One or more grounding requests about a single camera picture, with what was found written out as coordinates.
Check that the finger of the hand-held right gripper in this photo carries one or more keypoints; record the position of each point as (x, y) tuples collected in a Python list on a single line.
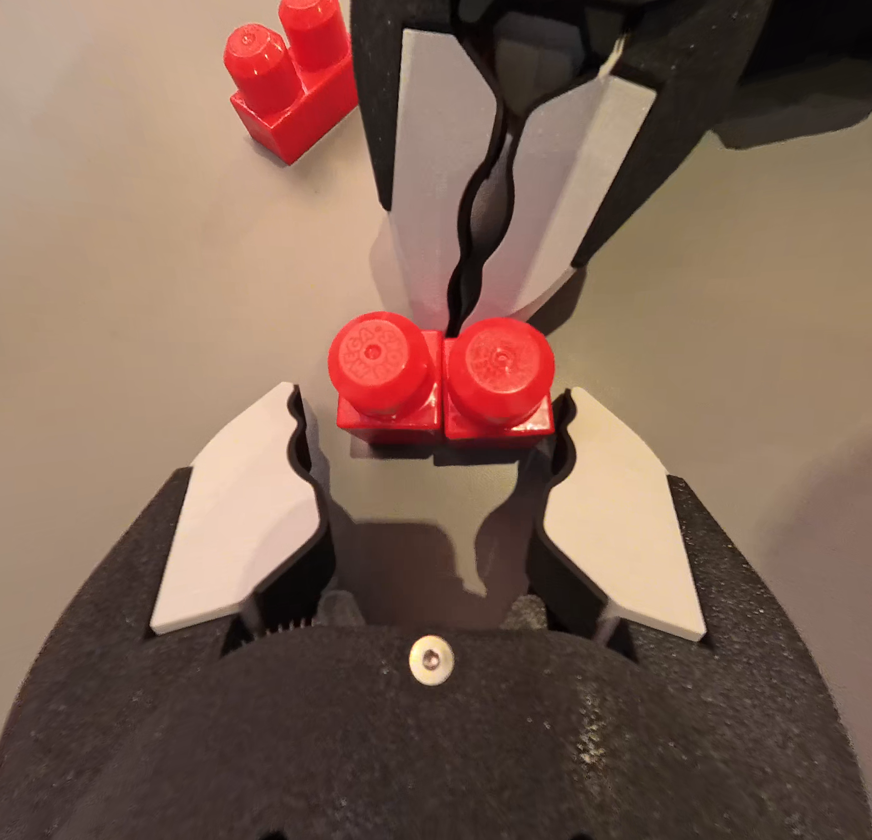
[(433, 145), (566, 186)]

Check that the red mega block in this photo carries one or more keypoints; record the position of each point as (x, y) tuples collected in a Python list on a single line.
[(386, 377), (293, 84), (502, 377)]

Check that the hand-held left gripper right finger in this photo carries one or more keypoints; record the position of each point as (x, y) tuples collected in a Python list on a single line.
[(620, 534)]

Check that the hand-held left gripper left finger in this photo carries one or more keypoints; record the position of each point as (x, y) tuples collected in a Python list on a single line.
[(232, 534)]

